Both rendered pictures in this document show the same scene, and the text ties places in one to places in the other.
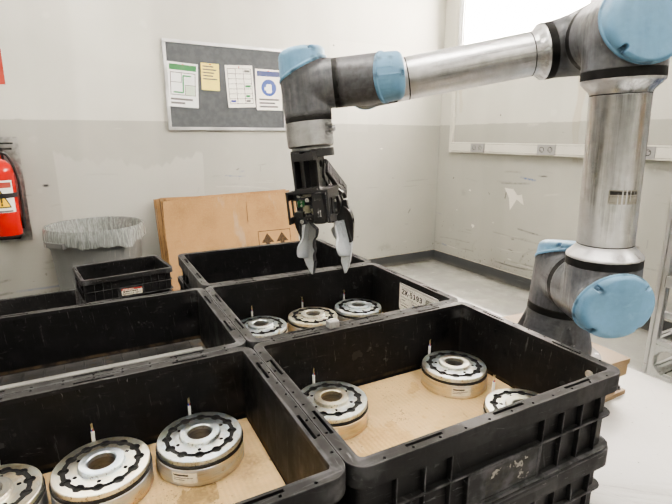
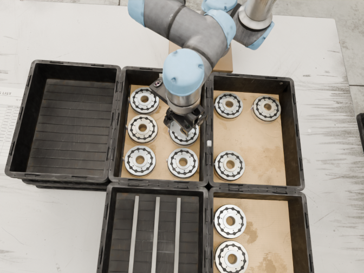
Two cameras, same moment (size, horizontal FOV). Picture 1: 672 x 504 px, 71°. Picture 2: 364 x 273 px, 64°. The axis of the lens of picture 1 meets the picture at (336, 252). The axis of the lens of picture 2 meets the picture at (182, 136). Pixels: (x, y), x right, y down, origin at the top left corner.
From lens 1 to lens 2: 0.94 m
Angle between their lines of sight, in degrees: 71
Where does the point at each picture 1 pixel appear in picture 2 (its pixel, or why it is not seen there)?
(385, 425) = (241, 151)
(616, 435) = (243, 62)
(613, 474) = not seen: hidden behind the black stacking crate
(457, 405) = (242, 119)
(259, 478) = (248, 206)
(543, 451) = (284, 119)
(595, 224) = (264, 13)
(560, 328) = not seen: hidden behind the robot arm
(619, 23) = not seen: outside the picture
